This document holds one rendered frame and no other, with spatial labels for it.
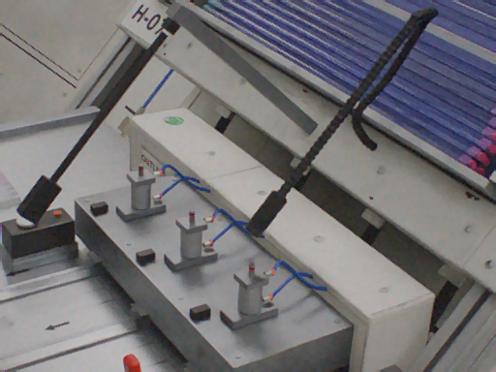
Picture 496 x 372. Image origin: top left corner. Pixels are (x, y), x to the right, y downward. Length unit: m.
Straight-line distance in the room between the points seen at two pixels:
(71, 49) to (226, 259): 1.34
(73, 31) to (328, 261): 1.39
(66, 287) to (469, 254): 0.43
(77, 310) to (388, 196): 0.34
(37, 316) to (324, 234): 0.31
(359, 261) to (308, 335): 0.12
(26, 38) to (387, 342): 1.46
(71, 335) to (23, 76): 1.32
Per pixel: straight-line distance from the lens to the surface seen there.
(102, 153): 1.38
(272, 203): 0.93
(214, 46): 1.01
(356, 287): 0.98
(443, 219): 0.99
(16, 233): 1.11
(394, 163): 1.05
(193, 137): 1.24
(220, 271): 1.02
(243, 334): 0.93
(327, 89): 1.10
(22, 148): 1.40
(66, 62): 2.32
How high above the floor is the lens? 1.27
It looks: 1 degrees down
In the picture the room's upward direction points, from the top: 37 degrees clockwise
